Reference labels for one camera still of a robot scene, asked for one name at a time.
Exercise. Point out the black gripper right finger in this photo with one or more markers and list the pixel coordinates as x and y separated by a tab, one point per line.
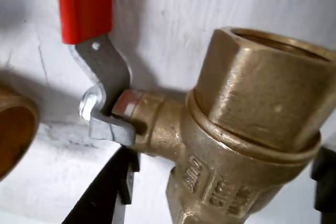
328	182

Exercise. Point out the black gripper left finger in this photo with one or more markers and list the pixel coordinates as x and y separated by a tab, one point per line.
99	195

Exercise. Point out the white plywood board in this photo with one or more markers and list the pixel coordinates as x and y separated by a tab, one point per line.
183	11

